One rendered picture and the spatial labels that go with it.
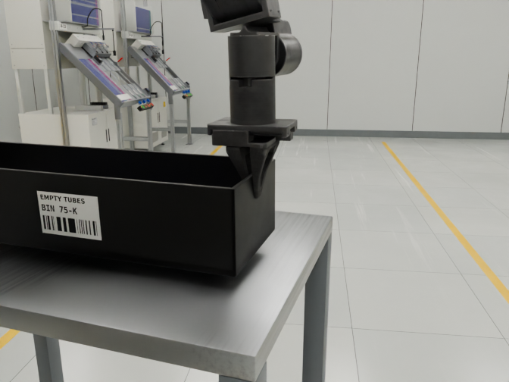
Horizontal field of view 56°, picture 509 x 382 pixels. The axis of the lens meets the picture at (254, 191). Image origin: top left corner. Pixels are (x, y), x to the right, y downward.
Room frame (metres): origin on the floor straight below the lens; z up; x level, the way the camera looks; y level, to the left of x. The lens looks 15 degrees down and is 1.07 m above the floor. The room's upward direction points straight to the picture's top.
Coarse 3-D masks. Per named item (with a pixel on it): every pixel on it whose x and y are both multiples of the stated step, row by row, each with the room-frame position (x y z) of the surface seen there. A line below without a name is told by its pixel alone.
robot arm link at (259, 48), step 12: (228, 36) 0.59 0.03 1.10; (240, 36) 0.57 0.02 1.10; (252, 36) 0.57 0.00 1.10; (264, 36) 0.58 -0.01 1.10; (276, 36) 0.62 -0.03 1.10; (228, 48) 0.59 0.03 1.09; (240, 48) 0.57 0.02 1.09; (252, 48) 0.57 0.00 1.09; (264, 48) 0.58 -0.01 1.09; (276, 48) 0.62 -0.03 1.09; (240, 60) 0.57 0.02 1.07; (252, 60) 0.57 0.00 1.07; (264, 60) 0.58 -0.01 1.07; (276, 60) 0.62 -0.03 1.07; (240, 72) 0.58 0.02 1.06; (252, 72) 0.57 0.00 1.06; (264, 72) 0.58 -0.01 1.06
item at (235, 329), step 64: (0, 256) 0.64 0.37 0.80; (64, 256) 0.64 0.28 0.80; (256, 256) 0.64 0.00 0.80; (320, 256) 0.79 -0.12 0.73; (0, 320) 0.50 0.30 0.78; (64, 320) 0.47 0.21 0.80; (128, 320) 0.46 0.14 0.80; (192, 320) 0.46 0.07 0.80; (256, 320) 0.46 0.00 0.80; (320, 320) 0.79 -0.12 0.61
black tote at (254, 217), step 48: (0, 144) 0.84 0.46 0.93; (0, 192) 0.64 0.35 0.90; (48, 192) 0.61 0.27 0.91; (96, 192) 0.59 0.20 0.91; (144, 192) 0.56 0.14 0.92; (192, 192) 0.54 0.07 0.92; (240, 192) 0.54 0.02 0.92; (0, 240) 0.64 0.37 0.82; (48, 240) 0.61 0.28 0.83; (96, 240) 0.59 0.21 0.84; (144, 240) 0.57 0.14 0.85; (192, 240) 0.54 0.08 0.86; (240, 240) 0.54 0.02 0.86
